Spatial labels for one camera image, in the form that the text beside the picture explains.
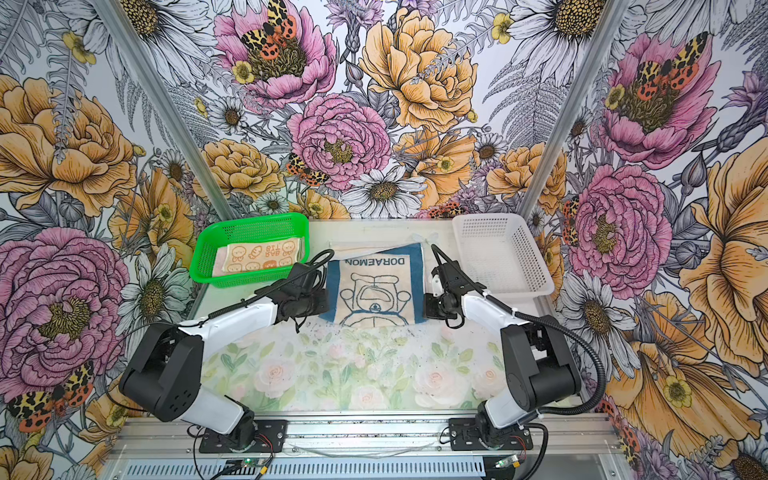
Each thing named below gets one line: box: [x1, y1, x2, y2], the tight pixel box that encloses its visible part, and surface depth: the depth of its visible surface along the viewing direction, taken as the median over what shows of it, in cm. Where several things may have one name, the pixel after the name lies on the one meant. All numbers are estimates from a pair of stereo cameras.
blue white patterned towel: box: [320, 235, 431, 328], surface depth 104 cm
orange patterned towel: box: [212, 237, 304, 277], surface depth 110 cm
